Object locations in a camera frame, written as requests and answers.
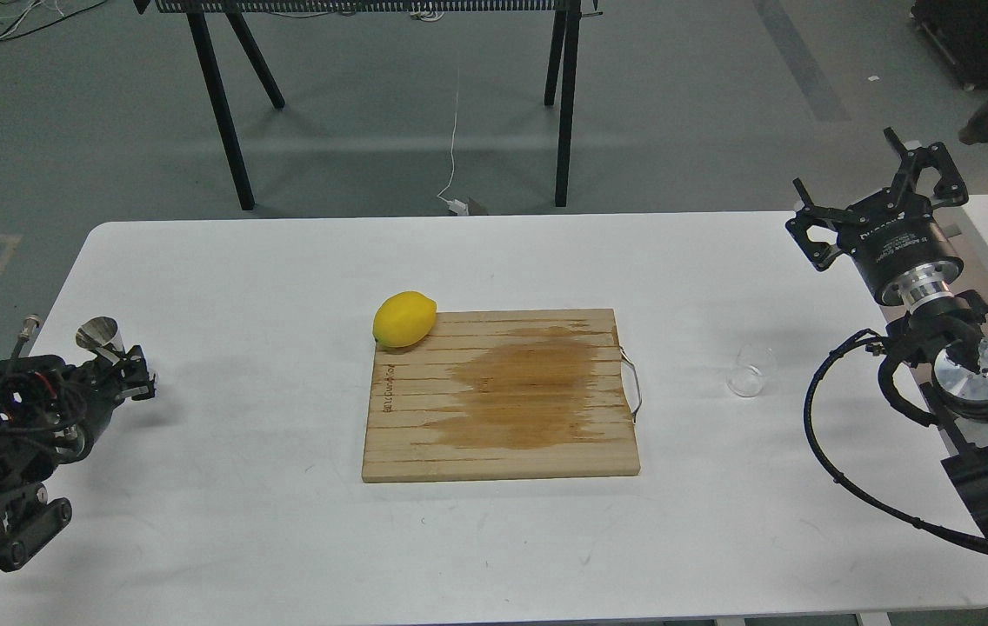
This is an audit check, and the steel double jigger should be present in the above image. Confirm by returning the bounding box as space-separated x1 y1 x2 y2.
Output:
74 316 127 356

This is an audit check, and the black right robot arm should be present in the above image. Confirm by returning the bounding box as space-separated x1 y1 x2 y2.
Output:
785 128 988 556

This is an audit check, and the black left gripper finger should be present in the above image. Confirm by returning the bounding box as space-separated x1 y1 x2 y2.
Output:
94 345 149 374
113 371 157 405

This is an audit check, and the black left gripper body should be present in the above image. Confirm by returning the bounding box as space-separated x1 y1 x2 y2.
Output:
0 354 125 461

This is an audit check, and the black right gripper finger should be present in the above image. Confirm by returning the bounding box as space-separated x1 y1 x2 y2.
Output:
883 128 970 218
785 179 860 272

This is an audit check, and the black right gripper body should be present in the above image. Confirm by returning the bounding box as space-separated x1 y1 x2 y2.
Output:
841 198 964 306

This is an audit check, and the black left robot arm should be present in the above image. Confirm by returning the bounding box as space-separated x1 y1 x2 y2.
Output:
0 346 155 573

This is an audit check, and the black metal trestle table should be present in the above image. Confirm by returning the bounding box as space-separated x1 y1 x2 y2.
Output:
132 0 604 211

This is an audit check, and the wooden cutting board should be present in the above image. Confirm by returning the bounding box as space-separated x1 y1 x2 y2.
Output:
360 309 641 483

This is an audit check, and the clear glass cup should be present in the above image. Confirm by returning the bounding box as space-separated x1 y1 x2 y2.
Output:
725 343 778 399

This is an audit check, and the yellow lemon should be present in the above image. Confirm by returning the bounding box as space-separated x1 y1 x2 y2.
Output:
372 290 437 349

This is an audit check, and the white charging cable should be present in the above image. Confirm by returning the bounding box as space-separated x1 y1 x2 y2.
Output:
437 70 471 216

